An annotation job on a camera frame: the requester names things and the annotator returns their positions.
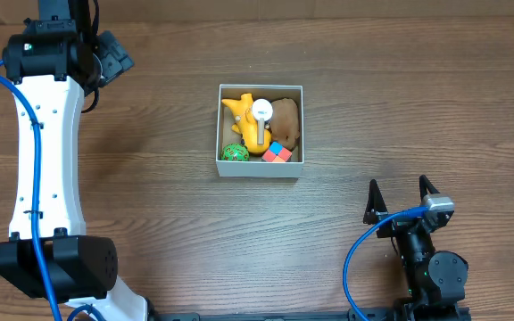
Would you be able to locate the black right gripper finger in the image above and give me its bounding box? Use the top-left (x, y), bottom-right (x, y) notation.
top-left (419, 175), bottom-right (439, 200)
top-left (363, 179), bottom-right (388, 225)

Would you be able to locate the multicoloured cube puzzle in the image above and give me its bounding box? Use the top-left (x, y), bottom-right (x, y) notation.
top-left (261, 142), bottom-right (292, 162)

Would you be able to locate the brown plush toy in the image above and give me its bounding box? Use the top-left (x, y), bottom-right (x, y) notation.
top-left (269, 98), bottom-right (301, 151)

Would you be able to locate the green numbered ball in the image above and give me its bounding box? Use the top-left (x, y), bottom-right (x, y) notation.
top-left (220, 144), bottom-right (250, 161)

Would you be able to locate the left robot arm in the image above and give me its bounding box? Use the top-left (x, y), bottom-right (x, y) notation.
top-left (0, 0), bottom-right (153, 320)

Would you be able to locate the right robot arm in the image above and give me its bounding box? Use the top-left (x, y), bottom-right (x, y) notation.
top-left (363, 175), bottom-right (470, 320)

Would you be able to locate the white cardboard box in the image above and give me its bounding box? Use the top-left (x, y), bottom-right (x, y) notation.
top-left (215, 84), bottom-right (304, 178)

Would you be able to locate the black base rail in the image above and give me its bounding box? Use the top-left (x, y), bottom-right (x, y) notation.
top-left (149, 305), bottom-right (471, 321)

